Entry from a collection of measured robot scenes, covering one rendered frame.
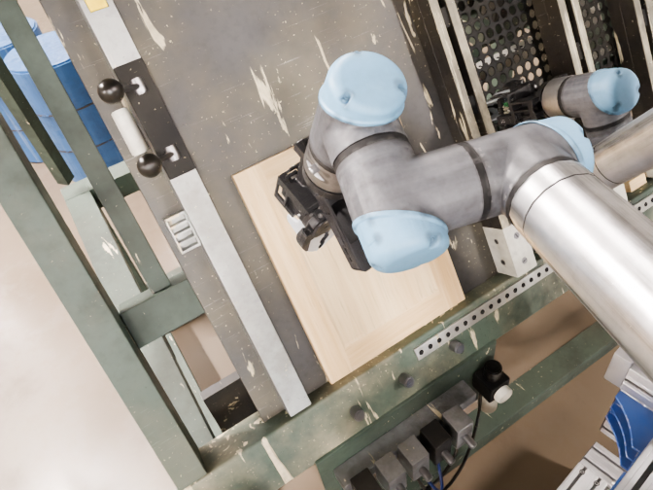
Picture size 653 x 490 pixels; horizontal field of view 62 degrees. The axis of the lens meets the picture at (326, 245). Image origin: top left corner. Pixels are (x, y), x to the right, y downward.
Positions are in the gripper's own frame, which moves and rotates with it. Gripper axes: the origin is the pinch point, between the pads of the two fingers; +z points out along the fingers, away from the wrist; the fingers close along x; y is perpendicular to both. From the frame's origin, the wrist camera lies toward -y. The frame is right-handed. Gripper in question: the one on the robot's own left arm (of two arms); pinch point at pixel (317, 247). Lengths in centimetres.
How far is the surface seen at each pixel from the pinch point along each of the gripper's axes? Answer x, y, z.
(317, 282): -7.8, 0.9, 32.0
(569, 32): -83, 9, 9
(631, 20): -104, 4, 12
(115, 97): 10.8, 35.0, -2.7
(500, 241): -49, -16, 32
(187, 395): 24, 3, 66
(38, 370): 65, 68, 190
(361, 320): -12.5, -10.4, 38.3
